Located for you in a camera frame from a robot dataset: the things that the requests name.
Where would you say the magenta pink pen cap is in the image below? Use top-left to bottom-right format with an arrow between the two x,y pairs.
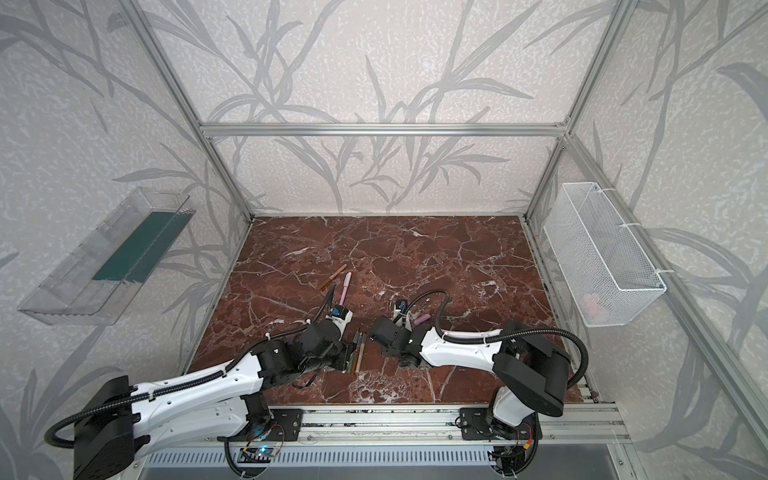
412,314 -> 431,326

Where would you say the pink pen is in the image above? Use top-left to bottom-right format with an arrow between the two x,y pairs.
339,271 -> 352,306

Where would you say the tan pen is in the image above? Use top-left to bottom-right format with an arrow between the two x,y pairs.
355,333 -> 367,373

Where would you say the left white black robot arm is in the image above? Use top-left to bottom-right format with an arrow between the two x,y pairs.
44,317 -> 352,479

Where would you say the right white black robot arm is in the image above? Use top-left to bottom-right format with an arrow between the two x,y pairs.
370,317 -> 589,427

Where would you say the orange brown pen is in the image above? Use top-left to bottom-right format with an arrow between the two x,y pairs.
352,331 -> 365,373

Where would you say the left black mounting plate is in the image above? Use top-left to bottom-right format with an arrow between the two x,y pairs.
239,409 -> 304,442

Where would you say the black mounting plate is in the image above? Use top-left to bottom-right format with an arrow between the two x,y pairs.
455,407 -> 542,441
239,409 -> 304,442

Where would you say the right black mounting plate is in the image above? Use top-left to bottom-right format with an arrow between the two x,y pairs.
455,407 -> 542,441

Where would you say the green circuit board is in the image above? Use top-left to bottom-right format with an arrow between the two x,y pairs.
237,445 -> 280,465

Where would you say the pink item in basket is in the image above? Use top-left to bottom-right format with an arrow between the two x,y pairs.
581,294 -> 607,323

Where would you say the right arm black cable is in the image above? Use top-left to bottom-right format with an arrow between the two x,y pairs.
404,289 -> 590,388

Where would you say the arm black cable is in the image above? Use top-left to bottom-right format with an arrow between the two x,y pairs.
404,289 -> 590,388
44,284 -> 337,450

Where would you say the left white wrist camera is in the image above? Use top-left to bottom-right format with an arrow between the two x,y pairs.
328,305 -> 353,335

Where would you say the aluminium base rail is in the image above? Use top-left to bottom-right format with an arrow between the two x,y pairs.
134,401 -> 630,454

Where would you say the white wire mesh basket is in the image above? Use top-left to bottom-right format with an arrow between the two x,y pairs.
544,182 -> 667,327

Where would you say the clear plastic wall tray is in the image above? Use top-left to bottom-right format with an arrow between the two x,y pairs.
19,188 -> 196,326

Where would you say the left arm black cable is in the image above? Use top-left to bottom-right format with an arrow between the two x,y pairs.
44,284 -> 337,450

